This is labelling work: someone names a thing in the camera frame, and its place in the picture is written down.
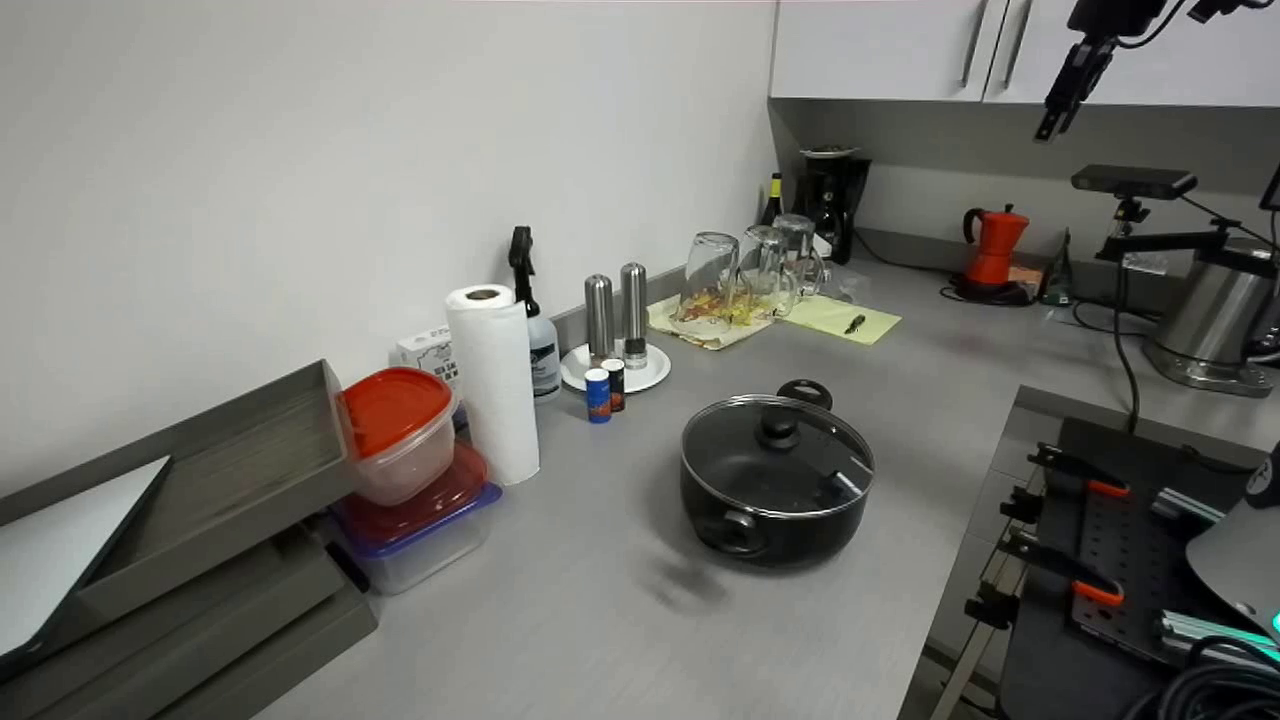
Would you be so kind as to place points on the red moka pot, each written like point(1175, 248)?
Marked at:
point(992, 239)

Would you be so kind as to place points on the upper black orange clamp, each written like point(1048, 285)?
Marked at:
point(1080, 470)

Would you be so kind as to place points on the black stereo camera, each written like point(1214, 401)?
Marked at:
point(1132, 183)

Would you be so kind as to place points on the lower black orange clamp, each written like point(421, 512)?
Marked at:
point(1080, 579)

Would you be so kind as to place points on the left steel pepper mill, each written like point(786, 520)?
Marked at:
point(598, 319)

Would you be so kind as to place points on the white small box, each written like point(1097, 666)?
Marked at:
point(427, 353)

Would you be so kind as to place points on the grey robot base cover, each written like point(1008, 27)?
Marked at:
point(1236, 559)

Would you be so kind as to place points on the glass pitcher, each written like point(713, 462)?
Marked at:
point(711, 261)

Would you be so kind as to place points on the steel shelf rack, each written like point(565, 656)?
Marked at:
point(223, 592)

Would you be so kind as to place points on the black orange clamp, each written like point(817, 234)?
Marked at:
point(1080, 470)
point(1080, 579)

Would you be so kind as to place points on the glass pot lid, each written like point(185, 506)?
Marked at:
point(779, 459)

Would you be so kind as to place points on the black perforated board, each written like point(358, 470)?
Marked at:
point(1079, 660)

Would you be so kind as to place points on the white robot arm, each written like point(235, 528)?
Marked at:
point(1104, 30)

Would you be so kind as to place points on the black coffee machine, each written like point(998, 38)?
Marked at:
point(828, 193)

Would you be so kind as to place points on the white upper cabinet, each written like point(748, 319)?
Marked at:
point(1008, 52)

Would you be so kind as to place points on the yellow notepad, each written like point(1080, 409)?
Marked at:
point(821, 314)

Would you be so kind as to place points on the flat red-lidded plastic container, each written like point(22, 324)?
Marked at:
point(402, 545)

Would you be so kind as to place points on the white paper towel roll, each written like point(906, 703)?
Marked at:
point(489, 345)

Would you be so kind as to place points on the right steel salt mill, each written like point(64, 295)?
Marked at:
point(634, 283)

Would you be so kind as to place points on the black cooking pot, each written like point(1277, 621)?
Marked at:
point(768, 541)

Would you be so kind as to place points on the steel electric kettle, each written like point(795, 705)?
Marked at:
point(1206, 340)

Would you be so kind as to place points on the black spray bottle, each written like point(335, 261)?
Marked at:
point(543, 331)

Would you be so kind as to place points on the white round plate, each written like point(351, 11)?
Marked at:
point(655, 368)

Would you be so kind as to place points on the blue spice jar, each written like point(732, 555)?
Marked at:
point(598, 398)

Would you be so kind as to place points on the patterned dish towel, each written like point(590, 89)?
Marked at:
point(713, 323)

